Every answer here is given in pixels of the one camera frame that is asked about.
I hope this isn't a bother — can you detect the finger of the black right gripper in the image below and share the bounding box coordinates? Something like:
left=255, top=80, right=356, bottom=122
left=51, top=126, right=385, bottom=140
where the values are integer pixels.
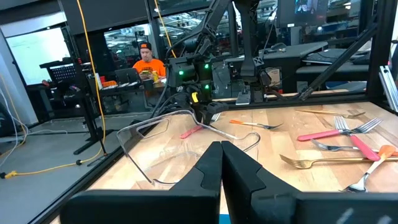
left=201, top=101, right=230, bottom=126

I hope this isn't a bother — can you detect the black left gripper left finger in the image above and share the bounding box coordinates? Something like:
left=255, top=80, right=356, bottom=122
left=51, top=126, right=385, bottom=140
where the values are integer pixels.
left=60, top=141, right=223, bottom=224

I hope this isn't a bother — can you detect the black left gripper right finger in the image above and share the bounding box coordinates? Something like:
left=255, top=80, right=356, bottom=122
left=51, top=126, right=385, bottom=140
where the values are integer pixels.
left=221, top=141, right=398, bottom=224

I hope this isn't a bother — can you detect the pink-handled steel fork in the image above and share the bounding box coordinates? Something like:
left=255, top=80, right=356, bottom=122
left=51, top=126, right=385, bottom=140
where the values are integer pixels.
left=179, top=112, right=222, bottom=140
left=333, top=116, right=382, bottom=162
left=297, top=117, right=384, bottom=142

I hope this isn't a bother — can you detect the person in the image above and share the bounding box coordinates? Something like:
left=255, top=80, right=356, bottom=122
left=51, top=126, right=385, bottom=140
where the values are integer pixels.
left=132, top=41, right=167, bottom=82

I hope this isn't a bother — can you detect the black laptop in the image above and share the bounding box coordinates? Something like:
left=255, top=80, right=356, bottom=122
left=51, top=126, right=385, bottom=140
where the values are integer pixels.
left=114, top=67, right=141, bottom=85

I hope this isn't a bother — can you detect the clear plastic bin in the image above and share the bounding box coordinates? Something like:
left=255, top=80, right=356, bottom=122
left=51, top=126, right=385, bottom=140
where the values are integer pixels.
left=116, top=109, right=261, bottom=190

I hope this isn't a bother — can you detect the black office desk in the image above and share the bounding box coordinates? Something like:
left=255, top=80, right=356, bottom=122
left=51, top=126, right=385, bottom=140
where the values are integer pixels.
left=88, top=79, right=170, bottom=114

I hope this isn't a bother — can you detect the brown cardboard box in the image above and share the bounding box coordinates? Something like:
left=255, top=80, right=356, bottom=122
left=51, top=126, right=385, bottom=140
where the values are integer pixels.
left=266, top=67, right=280, bottom=88

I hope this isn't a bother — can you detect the black desk with keyboard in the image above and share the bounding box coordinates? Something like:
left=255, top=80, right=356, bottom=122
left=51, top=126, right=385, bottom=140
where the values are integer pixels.
left=259, top=42, right=371, bottom=94

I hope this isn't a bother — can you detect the black pegboard cart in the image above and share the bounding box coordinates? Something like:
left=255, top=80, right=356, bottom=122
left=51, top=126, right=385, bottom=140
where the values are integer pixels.
left=39, top=57, right=83, bottom=122

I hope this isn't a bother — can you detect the black computer monitor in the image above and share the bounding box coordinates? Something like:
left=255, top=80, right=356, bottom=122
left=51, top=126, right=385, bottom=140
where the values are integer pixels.
left=276, top=0, right=329, bottom=28

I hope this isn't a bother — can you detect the whiteboard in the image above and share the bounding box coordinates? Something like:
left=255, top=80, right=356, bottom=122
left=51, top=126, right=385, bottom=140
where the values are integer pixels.
left=6, top=27, right=71, bottom=85

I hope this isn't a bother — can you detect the silver aluminium bar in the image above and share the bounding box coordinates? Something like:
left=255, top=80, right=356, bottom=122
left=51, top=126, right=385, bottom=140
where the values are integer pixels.
left=378, top=64, right=398, bottom=113

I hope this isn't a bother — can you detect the thin yellow hanging cable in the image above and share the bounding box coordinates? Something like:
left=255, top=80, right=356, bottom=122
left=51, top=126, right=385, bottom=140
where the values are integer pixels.
left=153, top=0, right=177, bottom=59

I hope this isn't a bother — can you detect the black aluminium table frame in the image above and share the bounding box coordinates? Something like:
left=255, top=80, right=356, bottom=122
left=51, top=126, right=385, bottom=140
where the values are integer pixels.
left=29, top=0, right=398, bottom=224

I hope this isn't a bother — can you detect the yellow extension cable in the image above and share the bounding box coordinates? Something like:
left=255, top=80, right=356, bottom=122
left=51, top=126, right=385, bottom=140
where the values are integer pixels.
left=0, top=0, right=107, bottom=180

